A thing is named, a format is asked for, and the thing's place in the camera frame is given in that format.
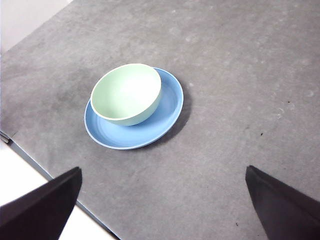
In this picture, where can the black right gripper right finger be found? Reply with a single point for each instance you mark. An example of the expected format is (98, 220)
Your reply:
(287, 212)

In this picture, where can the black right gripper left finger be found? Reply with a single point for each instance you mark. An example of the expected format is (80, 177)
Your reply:
(37, 215)

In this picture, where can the green bowl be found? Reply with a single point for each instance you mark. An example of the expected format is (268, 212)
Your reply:
(125, 92)

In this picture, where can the blue plate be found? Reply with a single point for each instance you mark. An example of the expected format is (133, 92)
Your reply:
(150, 132)

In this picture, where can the small metal table bracket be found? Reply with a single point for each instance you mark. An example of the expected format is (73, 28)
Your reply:
(4, 137)

